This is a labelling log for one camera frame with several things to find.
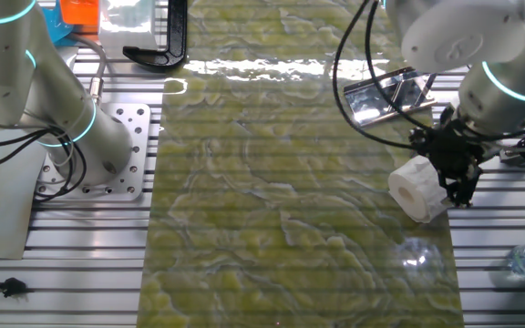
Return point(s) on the white toilet paper roll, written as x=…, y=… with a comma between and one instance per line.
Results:
x=415, y=191

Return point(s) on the translucent plastic box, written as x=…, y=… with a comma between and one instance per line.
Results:
x=126, y=23

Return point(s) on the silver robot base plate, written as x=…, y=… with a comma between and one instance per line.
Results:
x=135, y=136

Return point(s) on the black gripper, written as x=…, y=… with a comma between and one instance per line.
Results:
x=454, y=150

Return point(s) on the black C-clamp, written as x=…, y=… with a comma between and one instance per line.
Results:
x=178, y=27

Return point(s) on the black power plug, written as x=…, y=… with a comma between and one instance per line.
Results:
x=14, y=287

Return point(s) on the green marble pattern mat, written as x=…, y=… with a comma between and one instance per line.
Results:
x=267, y=205

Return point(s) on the shiny metal toilet paper holder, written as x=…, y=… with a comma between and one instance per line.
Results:
x=372, y=102

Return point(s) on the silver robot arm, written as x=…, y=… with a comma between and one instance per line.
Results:
x=62, y=114

